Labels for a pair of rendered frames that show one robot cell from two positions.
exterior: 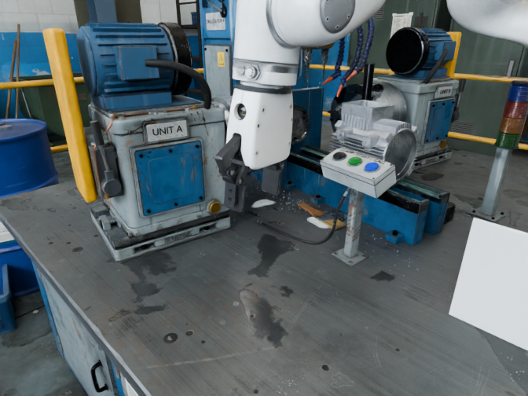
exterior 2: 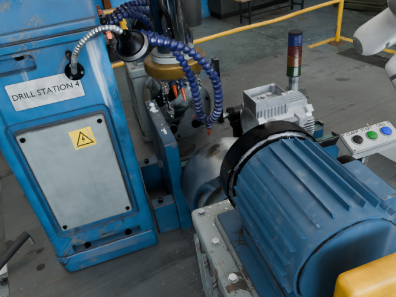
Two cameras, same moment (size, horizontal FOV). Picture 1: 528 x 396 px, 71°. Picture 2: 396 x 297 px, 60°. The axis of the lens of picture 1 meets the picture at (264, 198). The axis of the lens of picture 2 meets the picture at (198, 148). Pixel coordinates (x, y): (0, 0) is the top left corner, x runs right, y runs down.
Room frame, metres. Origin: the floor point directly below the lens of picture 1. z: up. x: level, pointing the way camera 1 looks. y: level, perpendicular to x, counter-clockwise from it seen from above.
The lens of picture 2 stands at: (1.01, 0.73, 1.67)
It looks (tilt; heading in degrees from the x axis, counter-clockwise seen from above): 35 degrees down; 291
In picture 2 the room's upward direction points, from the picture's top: 8 degrees counter-clockwise
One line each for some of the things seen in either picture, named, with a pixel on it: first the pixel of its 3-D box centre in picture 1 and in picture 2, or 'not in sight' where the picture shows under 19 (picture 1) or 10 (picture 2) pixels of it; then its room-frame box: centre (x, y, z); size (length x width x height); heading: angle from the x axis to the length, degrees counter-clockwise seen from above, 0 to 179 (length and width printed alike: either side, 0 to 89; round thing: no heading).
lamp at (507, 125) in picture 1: (511, 123); (294, 59); (1.08, -0.73, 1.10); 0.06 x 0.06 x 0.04
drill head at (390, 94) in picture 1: (372, 113); (174, 98); (1.54, -0.45, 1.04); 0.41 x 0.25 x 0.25; 125
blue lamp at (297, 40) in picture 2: (520, 92); (295, 38); (1.08, -0.73, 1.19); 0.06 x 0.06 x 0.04
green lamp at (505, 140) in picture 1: (507, 138); (293, 69); (1.08, -0.73, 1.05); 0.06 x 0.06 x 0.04
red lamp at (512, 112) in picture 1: (516, 108); (294, 49); (1.08, -0.73, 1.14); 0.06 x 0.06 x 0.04
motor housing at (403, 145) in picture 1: (372, 148); (275, 122); (1.11, -0.34, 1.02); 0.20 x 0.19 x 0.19; 35
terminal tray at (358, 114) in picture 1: (366, 115); (265, 102); (1.15, -0.32, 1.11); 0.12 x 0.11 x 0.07; 35
